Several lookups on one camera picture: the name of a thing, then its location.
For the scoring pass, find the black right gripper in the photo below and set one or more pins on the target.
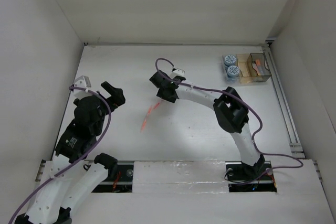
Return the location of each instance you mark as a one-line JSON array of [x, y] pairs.
[[160, 93]]

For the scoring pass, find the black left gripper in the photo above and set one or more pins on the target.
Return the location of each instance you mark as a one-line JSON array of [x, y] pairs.
[[117, 98]]

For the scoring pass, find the orange thin pen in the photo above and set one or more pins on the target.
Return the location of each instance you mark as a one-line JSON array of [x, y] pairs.
[[146, 118]]

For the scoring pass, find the grey marker orange cap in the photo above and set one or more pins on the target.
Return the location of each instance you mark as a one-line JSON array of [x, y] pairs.
[[258, 63]]

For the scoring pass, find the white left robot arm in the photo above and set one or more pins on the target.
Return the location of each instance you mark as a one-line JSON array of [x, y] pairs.
[[55, 200]]

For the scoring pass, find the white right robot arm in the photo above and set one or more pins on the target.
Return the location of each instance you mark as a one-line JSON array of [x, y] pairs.
[[230, 112]]

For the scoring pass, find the clear plastic container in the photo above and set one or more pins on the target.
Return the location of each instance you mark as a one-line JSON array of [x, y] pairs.
[[225, 68]]

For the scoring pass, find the amber plastic container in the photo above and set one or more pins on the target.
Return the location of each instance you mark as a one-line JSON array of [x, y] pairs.
[[247, 74]]

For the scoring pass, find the white foam front board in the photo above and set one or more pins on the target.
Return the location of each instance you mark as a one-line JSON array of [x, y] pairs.
[[180, 177]]

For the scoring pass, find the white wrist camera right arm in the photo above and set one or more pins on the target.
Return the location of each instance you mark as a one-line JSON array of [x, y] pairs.
[[177, 72]]

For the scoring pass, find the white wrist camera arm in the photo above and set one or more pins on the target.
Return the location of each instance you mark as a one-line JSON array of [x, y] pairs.
[[80, 87], [177, 72]]

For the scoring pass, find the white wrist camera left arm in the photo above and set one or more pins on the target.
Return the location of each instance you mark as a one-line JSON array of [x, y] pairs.
[[80, 87]]

